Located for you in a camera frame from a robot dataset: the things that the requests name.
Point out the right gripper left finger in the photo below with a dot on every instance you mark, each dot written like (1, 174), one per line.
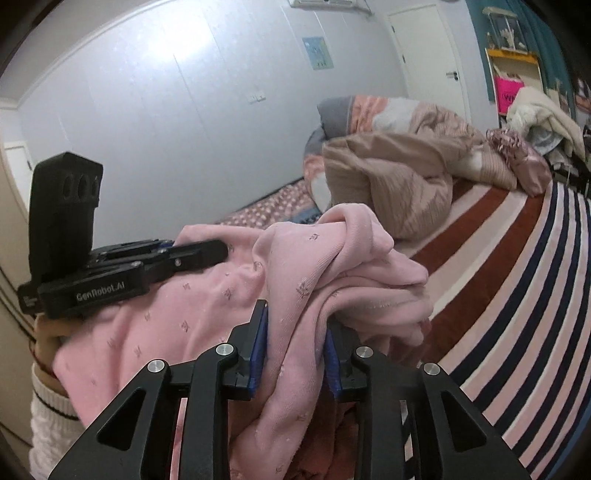
(171, 421)

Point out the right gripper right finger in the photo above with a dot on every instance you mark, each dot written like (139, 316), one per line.
(414, 422)

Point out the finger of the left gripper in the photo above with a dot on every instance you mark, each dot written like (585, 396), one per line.
(189, 257)

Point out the pink knit sweater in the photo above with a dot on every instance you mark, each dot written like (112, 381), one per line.
(345, 265)

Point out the left forearm white sleeve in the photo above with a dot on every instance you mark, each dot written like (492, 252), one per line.
(54, 423)

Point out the person's left hand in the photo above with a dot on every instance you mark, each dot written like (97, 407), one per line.
(47, 334)

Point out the striped bed blanket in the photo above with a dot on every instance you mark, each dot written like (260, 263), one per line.
(510, 283)

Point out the beige pink duvet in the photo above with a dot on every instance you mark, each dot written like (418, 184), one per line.
(400, 157)

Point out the pink satin pillow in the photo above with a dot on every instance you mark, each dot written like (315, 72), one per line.
(531, 169)

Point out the white air conditioner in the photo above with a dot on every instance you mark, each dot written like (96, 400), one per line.
(362, 6)

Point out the white door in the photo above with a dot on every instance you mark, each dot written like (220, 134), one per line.
(433, 72)

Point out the cream blanket pile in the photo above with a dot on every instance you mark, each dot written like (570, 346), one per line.
(532, 108)

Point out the yellow shelf unit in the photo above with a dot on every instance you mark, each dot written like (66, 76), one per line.
(510, 71)

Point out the glass display case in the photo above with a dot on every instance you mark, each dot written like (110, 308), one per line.
(507, 29)

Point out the blue wall poster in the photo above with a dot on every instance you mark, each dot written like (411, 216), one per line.
(318, 53)

